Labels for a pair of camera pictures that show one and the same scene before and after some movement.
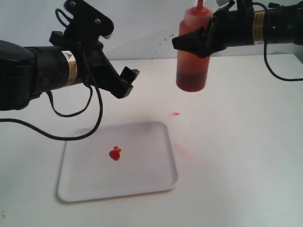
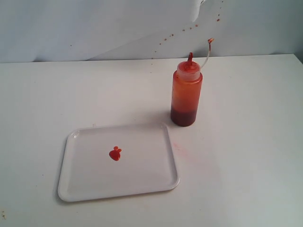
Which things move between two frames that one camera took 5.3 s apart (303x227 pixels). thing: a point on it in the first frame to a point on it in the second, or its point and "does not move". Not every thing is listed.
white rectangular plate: [120, 159] does not move
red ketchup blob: [115, 154] does not move
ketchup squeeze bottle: [192, 71] to [186, 91]
